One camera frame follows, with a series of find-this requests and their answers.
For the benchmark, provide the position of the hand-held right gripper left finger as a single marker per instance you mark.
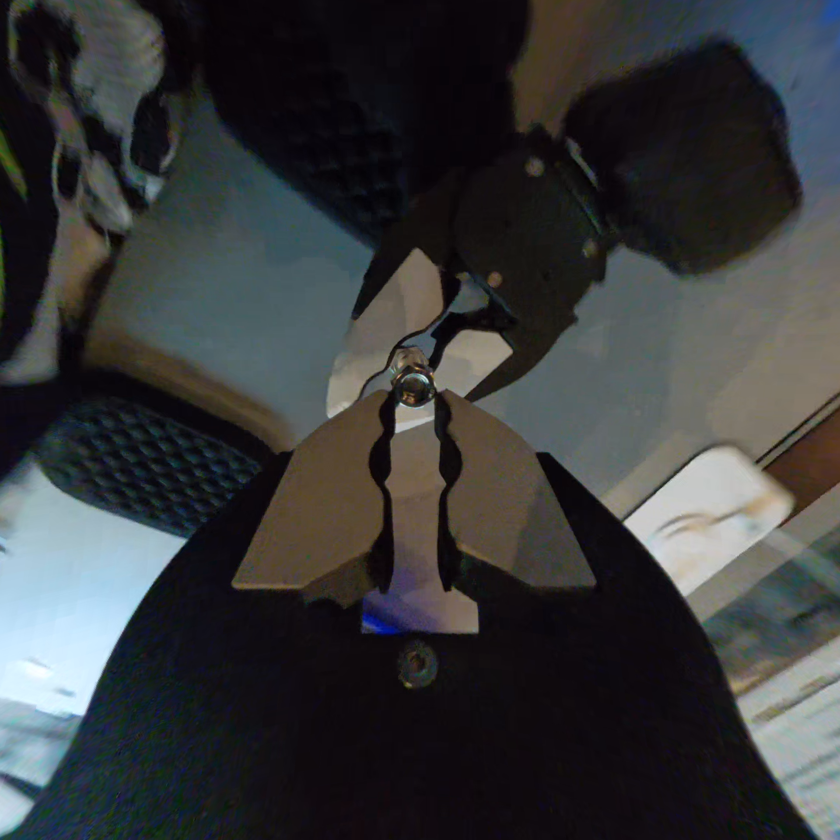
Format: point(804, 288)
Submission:
point(321, 505)

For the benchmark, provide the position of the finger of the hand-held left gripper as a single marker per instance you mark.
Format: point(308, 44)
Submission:
point(387, 308)
point(476, 358)

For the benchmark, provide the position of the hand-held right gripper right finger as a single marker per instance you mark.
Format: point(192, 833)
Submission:
point(512, 512)

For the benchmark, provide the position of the silver bolt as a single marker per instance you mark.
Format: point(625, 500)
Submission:
point(405, 359)

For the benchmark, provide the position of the black textured chair armrest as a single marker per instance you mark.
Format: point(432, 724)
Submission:
point(328, 164)
point(151, 459)

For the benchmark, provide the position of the white metal document stand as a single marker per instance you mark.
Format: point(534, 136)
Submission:
point(709, 505)

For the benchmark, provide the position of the printed black white shirt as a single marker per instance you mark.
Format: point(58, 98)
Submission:
point(111, 72)

